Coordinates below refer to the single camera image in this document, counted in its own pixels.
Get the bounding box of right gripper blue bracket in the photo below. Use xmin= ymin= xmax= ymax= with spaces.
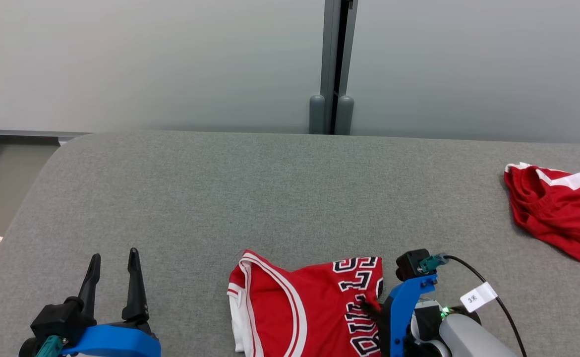
xmin=358 ymin=274 xmax=450 ymax=357

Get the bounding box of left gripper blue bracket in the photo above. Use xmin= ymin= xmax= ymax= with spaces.
xmin=61 ymin=247 xmax=162 ymax=357

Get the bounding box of red white basketball jersey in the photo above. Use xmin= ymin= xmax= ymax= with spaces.
xmin=227 ymin=249 xmax=385 ymax=357

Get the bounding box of red shorts white stripe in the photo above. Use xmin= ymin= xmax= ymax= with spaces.
xmin=503 ymin=162 xmax=580 ymax=266

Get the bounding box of white cable label tag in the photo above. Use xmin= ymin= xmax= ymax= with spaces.
xmin=460 ymin=281 xmax=498 ymax=313

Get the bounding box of grey metal partition post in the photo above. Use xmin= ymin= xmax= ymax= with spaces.
xmin=308 ymin=0 xmax=359 ymax=136

